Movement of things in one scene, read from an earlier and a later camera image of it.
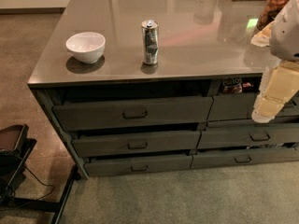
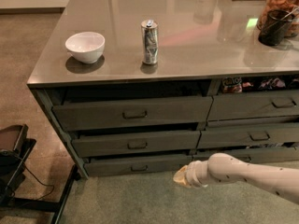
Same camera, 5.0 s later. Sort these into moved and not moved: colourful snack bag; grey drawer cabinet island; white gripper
Moved: white gripper
Not moved: colourful snack bag; grey drawer cabinet island
